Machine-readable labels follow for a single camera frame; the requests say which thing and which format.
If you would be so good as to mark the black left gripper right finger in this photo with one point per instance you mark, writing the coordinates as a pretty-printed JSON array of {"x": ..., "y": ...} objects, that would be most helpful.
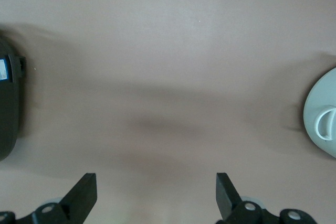
[{"x": 231, "y": 205}]

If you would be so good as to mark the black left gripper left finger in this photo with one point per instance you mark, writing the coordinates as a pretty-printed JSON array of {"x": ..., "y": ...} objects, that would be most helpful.
[{"x": 78, "y": 200}]

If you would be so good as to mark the grey-green electric pot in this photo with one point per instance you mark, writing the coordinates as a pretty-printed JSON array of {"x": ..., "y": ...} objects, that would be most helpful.
[{"x": 315, "y": 103}]

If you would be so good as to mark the dark grey rice cooker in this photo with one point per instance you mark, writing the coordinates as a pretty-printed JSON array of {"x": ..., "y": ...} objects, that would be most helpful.
[{"x": 8, "y": 119}]

